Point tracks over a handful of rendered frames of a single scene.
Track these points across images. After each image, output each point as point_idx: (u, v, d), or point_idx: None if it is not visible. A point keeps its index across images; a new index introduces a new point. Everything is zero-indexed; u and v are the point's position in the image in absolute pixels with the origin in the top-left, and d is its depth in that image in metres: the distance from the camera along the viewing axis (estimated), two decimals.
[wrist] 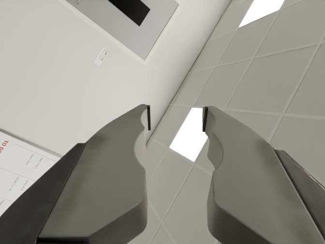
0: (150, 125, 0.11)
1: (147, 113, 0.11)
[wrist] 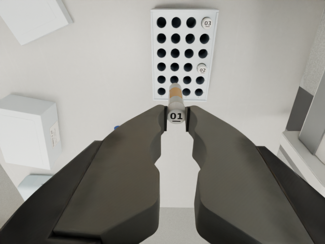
0: (166, 126, 0.11)
1: (164, 114, 0.11)
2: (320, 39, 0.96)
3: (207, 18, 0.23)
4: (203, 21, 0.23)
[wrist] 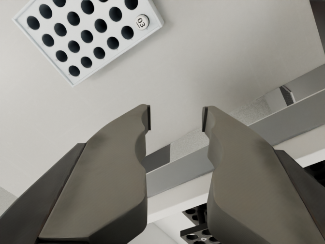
0: (150, 125, 0.11)
1: (147, 113, 0.11)
2: None
3: (144, 18, 0.18)
4: (140, 16, 0.17)
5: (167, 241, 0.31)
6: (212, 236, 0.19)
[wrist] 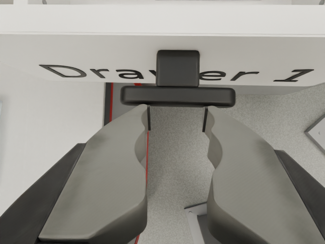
0: (150, 125, 0.11)
1: (147, 113, 0.11)
2: None
3: None
4: None
5: None
6: None
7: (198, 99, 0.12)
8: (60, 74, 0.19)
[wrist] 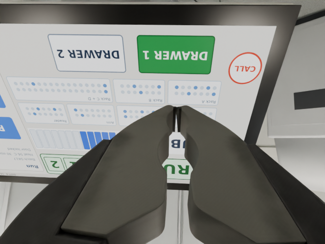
0: (174, 127, 0.11)
1: (173, 114, 0.11)
2: None
3: None
4: None
5: None
6: None
7: None
8: None
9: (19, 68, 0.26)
